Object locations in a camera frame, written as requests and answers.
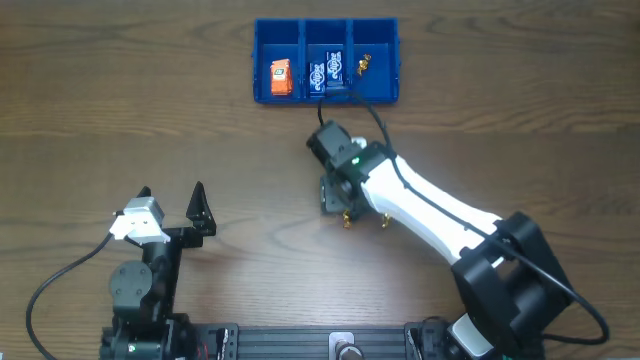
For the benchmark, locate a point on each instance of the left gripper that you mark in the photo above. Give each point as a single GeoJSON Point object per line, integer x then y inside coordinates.
{"type": "Point", "coordinates": [182, 236]}

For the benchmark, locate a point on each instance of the orange candy box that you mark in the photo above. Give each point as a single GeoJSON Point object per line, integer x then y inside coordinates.
{"type": "Point", "coordinates": [281, 77]}

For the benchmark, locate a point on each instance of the blue candy pack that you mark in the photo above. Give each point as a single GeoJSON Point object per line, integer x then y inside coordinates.
{"type": "Point", "coordinates": [317, 79]}
{"type": "Point", "coordinates": [334, 67]}

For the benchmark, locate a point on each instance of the gold candy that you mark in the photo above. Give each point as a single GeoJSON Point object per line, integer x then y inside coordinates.
{"type": "Point", "coordinates": [385, 221]}
{"type": "Point", "coordinates": [363, 65]}
{"type": "Point", "coordinates": [346, 222]}

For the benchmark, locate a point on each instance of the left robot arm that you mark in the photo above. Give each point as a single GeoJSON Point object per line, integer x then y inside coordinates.
{"type": "Point", "coordinates": [132, 285]}

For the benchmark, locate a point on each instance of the blue tray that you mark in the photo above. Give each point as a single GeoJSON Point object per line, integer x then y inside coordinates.
{"type": "Point", "coordinates": [380, 85]}

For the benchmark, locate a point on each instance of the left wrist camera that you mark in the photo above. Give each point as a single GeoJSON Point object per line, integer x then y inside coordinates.
{"type": "Point", "coordinates": [140, 220]}

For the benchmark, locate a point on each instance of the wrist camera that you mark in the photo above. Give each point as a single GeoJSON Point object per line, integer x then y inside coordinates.
{"type": "Point", "coordinates": [359, 143]}
{"type": "Point", "coordinates": [140, 220]}

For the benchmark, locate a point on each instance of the mounting rail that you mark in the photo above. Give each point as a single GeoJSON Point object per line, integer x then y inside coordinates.
{"type": "Point", "coordinates": [290, 345]}

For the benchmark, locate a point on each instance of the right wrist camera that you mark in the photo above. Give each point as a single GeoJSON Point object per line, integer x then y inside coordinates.
{"type": "Point", "coordinates": [359, 143]}

